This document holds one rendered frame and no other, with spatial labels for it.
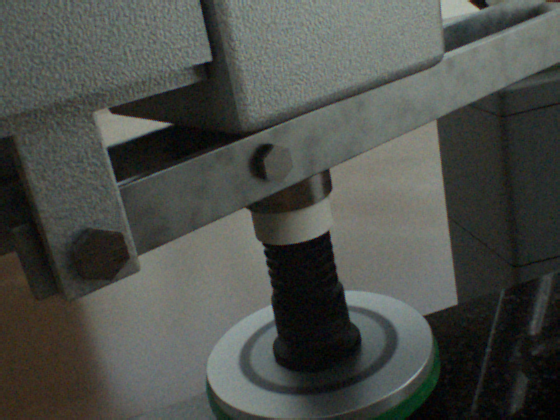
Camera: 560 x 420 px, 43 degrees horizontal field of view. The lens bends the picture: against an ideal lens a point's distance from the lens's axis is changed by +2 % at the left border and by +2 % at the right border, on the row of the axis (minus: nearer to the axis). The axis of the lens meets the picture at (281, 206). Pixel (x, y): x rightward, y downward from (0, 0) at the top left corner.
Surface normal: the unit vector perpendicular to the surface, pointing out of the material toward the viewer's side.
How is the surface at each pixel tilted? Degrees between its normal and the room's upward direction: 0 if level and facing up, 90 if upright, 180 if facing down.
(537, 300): 0
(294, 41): 90
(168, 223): 90
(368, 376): 0
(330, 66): 90
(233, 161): 90
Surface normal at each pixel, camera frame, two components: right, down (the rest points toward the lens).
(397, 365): -0.18, -0.92
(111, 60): 0.59, 0.17
